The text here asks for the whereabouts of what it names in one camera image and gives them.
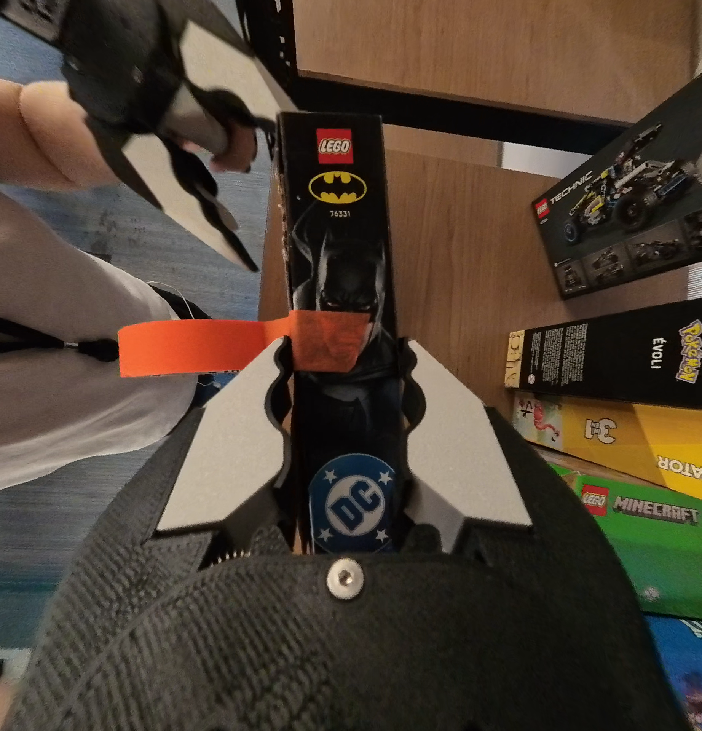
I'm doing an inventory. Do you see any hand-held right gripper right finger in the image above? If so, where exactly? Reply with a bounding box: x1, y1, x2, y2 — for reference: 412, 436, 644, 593
397, 336, 533, 552

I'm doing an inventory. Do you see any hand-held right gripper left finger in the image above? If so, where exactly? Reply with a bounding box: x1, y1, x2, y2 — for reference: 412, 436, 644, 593
156, 336, 306, 535

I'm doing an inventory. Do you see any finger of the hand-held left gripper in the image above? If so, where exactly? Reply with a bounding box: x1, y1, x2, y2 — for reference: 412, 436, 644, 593
168, 17, 299, 158
120, 134, 260, 274

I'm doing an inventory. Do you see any orange tape strip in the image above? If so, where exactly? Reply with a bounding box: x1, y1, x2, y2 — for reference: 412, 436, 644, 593
118, 311, 370, 379

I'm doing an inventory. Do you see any black box with blue emblem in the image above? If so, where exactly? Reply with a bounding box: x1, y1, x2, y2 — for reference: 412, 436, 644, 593
274, 111, 420, 557

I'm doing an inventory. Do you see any person's left forearm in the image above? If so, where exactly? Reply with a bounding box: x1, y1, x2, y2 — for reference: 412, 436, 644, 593
0, 74, 123, 186

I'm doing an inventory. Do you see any wooden desk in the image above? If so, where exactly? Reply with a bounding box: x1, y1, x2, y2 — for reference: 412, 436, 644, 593
258, 0, 702, 475

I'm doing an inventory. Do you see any person's left hand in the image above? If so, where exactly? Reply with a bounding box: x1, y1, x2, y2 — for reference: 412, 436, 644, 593
211, 123, 262, 173

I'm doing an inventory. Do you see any yellow toy box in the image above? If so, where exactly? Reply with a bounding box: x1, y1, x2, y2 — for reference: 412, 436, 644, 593
511, 391, 702, 506

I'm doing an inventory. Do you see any small black toy box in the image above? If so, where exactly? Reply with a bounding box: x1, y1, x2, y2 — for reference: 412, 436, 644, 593
504, 297, 702, 412

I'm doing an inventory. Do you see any green toy box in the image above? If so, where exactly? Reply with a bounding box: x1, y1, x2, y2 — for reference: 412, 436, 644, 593
548, 463, 702, 620

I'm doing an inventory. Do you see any black metal shelf rack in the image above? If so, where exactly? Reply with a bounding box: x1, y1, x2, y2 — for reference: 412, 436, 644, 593
237, 0, 637, 156

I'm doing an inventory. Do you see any black box with car print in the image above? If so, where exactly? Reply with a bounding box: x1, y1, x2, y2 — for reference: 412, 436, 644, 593
531, 65, 702, 300

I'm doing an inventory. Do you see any blue toy box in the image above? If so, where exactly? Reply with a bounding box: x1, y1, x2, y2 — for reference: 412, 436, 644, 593
642, 614, 702, 731

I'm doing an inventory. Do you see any black lanyard cord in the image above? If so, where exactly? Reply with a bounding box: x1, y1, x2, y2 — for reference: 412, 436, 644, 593
0, 314, 120, 363

